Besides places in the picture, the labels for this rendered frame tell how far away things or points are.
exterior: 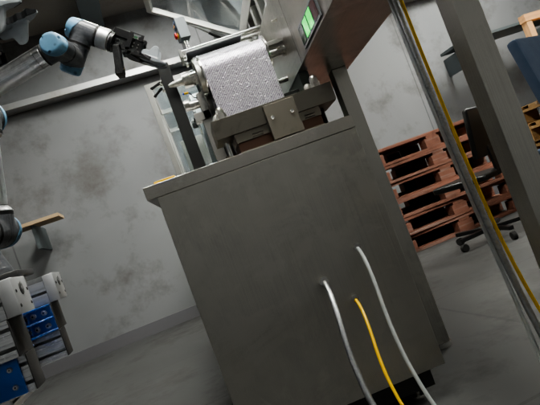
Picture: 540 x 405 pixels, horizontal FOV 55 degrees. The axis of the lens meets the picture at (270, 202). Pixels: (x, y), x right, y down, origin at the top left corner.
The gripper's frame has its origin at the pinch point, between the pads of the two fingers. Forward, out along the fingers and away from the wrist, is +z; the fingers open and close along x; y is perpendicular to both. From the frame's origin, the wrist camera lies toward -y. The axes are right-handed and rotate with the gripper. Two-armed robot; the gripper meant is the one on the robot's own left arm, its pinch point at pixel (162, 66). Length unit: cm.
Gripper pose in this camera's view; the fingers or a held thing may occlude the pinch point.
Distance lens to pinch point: 194.6
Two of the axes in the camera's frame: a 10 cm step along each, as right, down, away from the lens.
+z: 9.4, 3.3, 0.8
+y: 3.3, -9.4, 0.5
